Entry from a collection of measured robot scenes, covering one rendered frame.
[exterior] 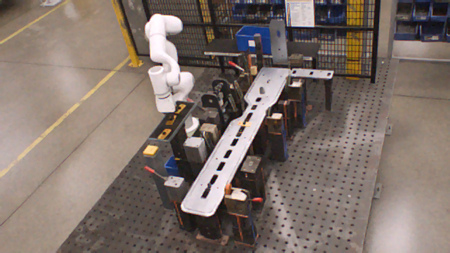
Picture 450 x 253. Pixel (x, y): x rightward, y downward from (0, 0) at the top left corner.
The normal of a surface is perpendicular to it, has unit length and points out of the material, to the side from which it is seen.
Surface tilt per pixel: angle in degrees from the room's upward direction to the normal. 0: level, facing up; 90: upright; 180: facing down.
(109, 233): 0
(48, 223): 0
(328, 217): 0
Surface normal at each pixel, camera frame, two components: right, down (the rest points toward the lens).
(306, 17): -0.37, 0.62
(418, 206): -0.16, -0.78
